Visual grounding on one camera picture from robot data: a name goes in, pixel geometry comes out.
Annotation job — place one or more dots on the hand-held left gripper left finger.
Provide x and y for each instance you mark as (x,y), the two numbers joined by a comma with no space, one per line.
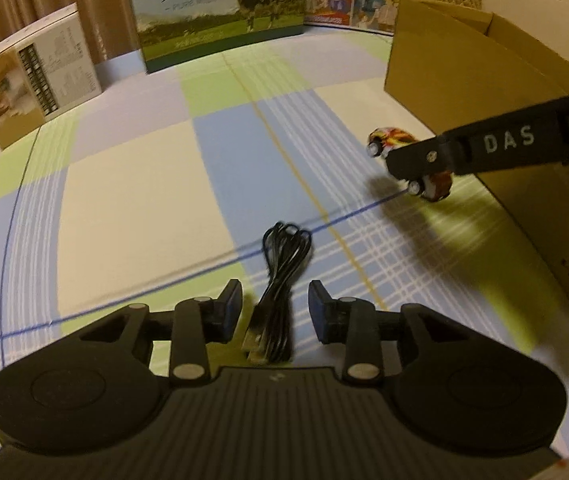
(232,307)

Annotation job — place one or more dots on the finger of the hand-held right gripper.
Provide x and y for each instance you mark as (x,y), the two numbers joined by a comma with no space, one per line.
(414,160)

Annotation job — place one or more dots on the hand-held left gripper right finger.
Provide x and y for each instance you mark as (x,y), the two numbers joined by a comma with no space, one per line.
(317,310)

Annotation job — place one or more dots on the red yellow toy car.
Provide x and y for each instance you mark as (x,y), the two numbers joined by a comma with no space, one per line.
(389,138)

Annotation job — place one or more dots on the brown cardboard box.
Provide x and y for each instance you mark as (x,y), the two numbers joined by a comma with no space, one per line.
(464,70)

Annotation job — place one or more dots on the checkered bedsheet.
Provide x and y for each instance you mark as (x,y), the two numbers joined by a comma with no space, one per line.
(139,185)

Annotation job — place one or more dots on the milk carton with cow picture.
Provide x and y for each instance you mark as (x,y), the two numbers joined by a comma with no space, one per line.
(204,25)

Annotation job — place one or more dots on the white and brown box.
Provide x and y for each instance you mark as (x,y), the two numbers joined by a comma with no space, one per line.
(24,85)

